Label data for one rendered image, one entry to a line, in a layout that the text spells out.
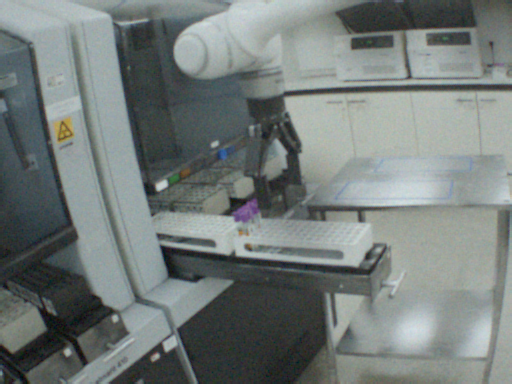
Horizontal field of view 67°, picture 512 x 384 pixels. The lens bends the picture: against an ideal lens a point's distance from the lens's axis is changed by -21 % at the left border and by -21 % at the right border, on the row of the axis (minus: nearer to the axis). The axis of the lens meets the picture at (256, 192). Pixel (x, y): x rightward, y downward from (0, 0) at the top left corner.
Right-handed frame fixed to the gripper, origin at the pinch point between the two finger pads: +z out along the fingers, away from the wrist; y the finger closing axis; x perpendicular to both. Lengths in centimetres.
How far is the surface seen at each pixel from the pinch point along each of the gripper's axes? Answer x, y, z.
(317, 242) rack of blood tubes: -9.6, -4.8, 8.7
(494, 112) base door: -40, 229, 29
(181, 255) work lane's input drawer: 27.1, -6.3, 15.5
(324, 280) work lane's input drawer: -11.3, -6.8, 16.4
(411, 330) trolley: -19, 42, 67
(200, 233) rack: 20.3, -4.8, 9.4
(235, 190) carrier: 30.9, 25.2, 10.6
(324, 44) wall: 113, 293, -20
